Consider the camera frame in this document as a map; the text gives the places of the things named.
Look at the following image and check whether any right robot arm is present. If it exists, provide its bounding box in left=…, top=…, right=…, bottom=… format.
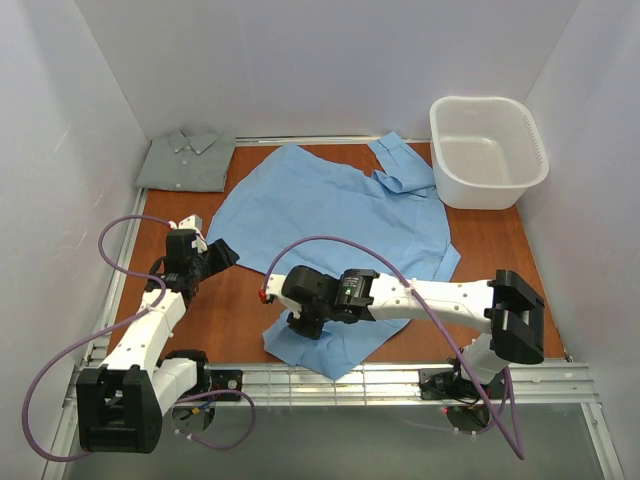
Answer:
left=266, top=265, right=545, bottom=386

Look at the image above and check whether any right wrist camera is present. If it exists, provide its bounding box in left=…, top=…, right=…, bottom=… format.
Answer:
left=259, top=274, right=302, bottom=319

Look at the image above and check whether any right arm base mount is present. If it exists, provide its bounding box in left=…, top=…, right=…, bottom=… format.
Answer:
left=418, top=369, right=461, bottom=400

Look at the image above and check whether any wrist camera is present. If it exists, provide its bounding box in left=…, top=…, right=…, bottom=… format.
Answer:
left=259, top=274, right=302, bottom=319
left=169, top=214, right=208, bottom=253

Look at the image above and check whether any white plastic basket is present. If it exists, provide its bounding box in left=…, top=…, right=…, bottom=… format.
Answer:
left=429, top=96, right=550, bottom=210

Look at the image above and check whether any light blue long sleeve shirt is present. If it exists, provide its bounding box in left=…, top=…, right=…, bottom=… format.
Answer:
left=204, top=132, right=461, bottom=384

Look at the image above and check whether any folded grey shirt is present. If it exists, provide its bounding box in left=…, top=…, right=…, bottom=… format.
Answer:
left=135, top=130, right=236, bottom=193

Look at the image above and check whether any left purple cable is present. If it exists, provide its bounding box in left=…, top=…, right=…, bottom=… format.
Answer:
left=22, top=214, right=257, bottom=461

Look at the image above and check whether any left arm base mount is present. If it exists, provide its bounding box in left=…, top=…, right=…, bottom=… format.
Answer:
left=208, top=369, right=244, bottom=402

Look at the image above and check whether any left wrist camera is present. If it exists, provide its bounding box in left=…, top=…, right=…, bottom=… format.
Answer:
left=169, top=214, right=208, bottom=253

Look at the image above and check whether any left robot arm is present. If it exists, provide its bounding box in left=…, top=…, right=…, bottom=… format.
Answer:
left=76, top=228, right=239, bottom=453

